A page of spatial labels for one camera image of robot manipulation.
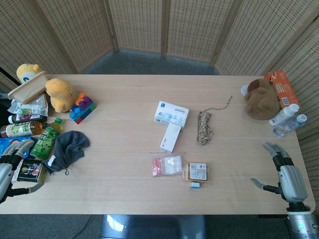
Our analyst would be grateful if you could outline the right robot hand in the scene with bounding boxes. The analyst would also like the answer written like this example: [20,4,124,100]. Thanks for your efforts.
[251,141,309,202]

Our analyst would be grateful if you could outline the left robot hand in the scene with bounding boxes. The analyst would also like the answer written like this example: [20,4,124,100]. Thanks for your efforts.
[0,138,45,204]

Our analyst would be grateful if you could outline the brown snack packet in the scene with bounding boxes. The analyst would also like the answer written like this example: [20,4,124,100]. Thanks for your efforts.
[182,162,208,182]

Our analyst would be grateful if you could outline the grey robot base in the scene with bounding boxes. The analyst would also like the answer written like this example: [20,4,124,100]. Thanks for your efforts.
[99,214,208,239]

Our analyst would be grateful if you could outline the black snack box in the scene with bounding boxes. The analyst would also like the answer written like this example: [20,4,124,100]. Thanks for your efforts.
[16,158,47,183]

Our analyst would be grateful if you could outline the blue snack packet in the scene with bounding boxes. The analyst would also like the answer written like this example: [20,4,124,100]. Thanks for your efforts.
[0,135,39,159]

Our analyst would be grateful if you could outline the amber tea bottle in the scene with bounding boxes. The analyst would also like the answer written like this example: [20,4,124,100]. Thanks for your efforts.
[0,120,49,138]

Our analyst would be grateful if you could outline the green tea bottle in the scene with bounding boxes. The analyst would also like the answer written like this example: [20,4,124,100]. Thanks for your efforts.
[29,117,63,160]

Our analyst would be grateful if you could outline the clear water bottle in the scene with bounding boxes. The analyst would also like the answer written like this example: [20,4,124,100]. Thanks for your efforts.
[272,114,308,137]

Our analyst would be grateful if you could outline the dark purple label bottle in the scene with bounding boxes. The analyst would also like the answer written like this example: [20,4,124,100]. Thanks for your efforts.
[8,114,48,124]

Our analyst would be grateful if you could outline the white lotion bottle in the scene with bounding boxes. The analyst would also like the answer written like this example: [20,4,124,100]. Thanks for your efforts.
[268,103,300,127]

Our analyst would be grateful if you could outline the grey cloth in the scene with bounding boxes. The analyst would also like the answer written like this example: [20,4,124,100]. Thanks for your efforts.
[42,130,91,176]

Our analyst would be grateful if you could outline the clear snack packet green print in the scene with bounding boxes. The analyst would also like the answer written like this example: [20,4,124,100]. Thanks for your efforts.
[6,94,49,117]

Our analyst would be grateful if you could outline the brown plush bear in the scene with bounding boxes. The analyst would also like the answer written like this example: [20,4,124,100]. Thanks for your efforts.
[240,78,281,121]

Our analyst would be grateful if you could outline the beige plastic basket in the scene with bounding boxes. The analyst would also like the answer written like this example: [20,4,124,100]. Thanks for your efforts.
[7,71,49,105]

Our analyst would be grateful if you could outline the orange cardboard box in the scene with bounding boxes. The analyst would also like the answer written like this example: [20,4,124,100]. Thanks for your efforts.
[264,70,301,110]

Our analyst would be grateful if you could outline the orange plush duck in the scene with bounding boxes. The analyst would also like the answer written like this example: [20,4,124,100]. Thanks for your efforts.
[45,78,76,113]

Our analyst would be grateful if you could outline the colourful building block toy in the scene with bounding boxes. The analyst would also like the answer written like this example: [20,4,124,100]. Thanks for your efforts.
[69,93,98,125]

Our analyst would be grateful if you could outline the yellow plush toy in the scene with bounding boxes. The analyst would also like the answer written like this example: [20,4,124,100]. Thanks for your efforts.
[16,63,43,85]

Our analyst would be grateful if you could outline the clear zip bag red label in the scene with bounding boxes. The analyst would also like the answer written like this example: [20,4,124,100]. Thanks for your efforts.
[149,152,184,178]

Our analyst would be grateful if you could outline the white slim carton box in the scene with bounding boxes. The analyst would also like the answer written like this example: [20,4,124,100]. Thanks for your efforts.
[159,122,182,154]

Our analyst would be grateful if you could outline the white tissue pack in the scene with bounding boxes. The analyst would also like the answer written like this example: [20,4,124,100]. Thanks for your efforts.
[154,100,189,131]

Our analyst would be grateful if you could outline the coiled braided rope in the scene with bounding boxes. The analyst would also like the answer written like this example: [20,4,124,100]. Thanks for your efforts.
[196,95,233,146]

